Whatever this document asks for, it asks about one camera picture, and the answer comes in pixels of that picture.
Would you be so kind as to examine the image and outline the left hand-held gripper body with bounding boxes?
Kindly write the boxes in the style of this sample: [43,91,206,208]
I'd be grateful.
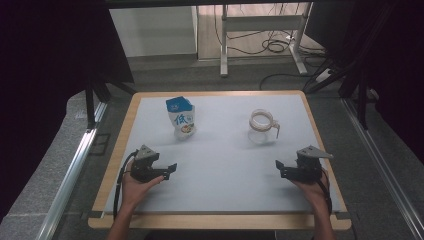
[129,144,169,184]

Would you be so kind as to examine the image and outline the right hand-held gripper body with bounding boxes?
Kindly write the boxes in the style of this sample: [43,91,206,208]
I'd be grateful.
[286,145,334,184]

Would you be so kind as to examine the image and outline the blue and white milk pouch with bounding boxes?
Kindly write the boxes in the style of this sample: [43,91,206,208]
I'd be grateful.
[165,96,197,141]

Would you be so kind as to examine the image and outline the person's right hand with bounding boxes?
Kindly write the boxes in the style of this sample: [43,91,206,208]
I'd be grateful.
[289,168,331,211]

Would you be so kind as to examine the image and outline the person's left hand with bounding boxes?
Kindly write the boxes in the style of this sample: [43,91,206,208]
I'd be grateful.
[120,159,165,211]

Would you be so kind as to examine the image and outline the wooden table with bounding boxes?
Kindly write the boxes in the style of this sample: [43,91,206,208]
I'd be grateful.
[87,89,353,232]

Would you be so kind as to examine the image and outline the black tripod stand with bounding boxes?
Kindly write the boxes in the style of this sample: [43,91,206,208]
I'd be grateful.
[84,74,138,129]

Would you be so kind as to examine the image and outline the black metal stand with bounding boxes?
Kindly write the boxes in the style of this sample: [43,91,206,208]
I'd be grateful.
[303,3,379,131]

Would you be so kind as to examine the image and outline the white power strip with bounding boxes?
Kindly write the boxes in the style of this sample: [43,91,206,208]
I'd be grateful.
[314,68,333,84]

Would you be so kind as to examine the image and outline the dark curtain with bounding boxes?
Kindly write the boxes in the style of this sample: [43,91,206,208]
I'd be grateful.
[0,0,135,221]
[304,0,424,164]

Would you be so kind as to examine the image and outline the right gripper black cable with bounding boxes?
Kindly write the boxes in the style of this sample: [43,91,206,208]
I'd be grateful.
[316,168,333,216]

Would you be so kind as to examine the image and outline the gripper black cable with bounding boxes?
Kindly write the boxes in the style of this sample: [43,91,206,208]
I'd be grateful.
[316,168,333,216]
[112,150,138,221]

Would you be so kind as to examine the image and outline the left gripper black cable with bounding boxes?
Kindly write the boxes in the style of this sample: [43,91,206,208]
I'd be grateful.
[112,150,138,221]

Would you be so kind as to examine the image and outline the aluminium floor rail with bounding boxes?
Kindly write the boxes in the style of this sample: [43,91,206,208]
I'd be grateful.
[34,101,108,240]
[341,98,424,239]

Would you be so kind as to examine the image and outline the black floor cables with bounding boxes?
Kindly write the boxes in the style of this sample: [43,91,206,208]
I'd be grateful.
[213,3,329,91]

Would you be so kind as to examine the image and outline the white metal desk frame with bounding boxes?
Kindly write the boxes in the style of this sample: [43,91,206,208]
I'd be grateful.
[219,3,313,78]

